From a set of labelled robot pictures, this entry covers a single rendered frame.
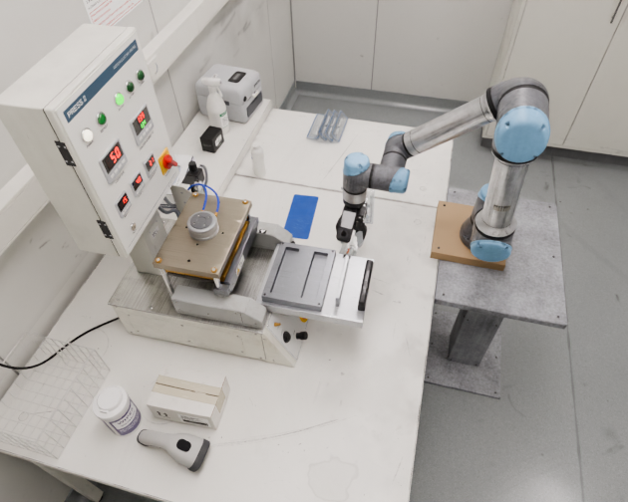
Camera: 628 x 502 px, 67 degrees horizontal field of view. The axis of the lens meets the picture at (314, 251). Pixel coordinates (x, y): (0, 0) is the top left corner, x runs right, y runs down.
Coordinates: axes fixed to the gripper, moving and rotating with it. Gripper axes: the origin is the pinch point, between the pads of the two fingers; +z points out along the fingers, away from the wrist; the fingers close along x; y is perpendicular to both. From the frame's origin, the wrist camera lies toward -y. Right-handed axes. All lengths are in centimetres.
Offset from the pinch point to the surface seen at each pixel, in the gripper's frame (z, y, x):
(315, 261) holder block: -16.6, -23.4, 4.8
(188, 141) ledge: 2, 39, 82
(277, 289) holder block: -16.6, -35.8, 11.8
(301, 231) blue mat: 6.2, 6.4, 20.0
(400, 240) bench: 6.4, 12.3, -15.6
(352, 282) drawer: -15.6, -26.9, -7.1
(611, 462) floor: 82, -14, -115
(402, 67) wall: 51, 216, 17
